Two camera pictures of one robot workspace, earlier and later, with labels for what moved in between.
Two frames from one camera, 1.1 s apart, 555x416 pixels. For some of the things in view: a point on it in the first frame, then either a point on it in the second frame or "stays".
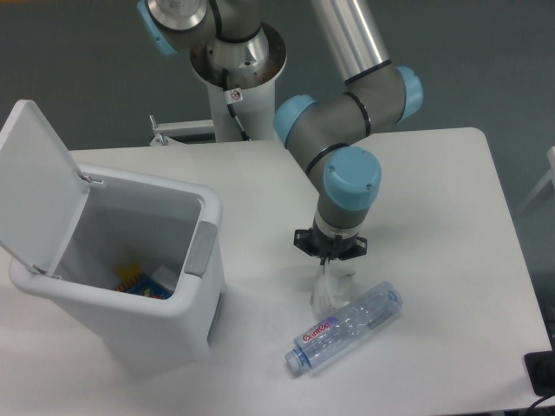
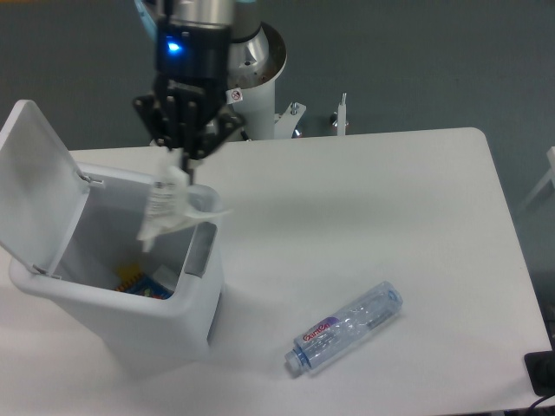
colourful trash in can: [133, 281] stays
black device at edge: [540, 367] stays
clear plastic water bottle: [317, 341] stays
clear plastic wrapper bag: [332, 287] -> [173, 204]
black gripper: [330, 247] -> [194, 56]
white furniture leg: [551, 153] stays
